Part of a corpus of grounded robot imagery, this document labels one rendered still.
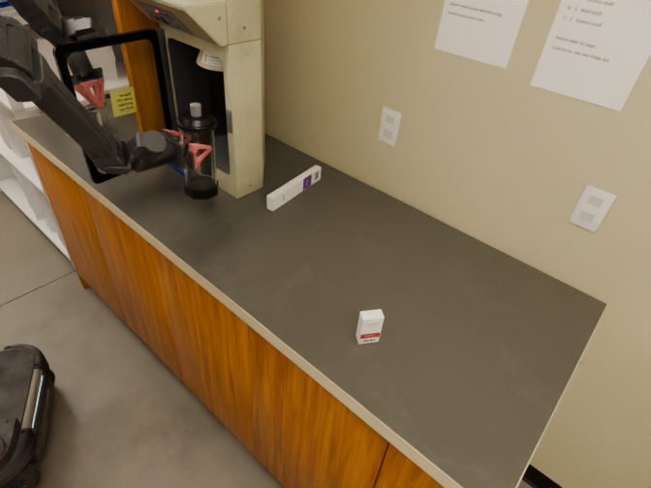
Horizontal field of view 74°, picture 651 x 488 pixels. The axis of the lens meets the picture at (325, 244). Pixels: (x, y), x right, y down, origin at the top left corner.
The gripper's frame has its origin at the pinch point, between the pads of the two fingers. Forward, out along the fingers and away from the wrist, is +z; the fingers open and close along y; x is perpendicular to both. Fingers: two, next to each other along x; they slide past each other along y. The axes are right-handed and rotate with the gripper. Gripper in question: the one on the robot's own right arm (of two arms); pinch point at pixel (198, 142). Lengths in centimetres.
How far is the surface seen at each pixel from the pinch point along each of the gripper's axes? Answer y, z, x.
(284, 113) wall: 18, 55, 8
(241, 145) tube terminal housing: -3.2, 13.3, 3.0
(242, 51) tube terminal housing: -3.1, 13.3, -23.8
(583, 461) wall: -130, 55, 82
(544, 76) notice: -70, 49, -31
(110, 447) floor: 9, -41, 119
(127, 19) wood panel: 34.3, 3.0, -24.5
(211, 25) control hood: -2.8, 3.5, -30.5
